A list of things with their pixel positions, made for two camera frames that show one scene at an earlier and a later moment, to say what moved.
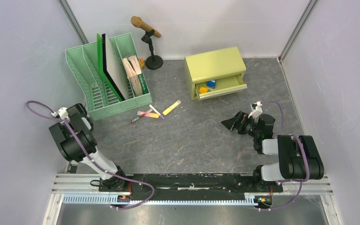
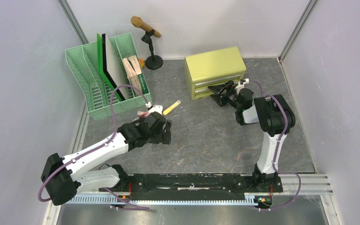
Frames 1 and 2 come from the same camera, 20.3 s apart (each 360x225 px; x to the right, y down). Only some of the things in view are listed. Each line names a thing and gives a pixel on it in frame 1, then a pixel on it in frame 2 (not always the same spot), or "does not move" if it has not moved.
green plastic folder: [100, 62] does not move
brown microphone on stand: [153, 62] does not move
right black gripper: [240, 118] → [221, 99]
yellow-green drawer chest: [215, 73] does not move
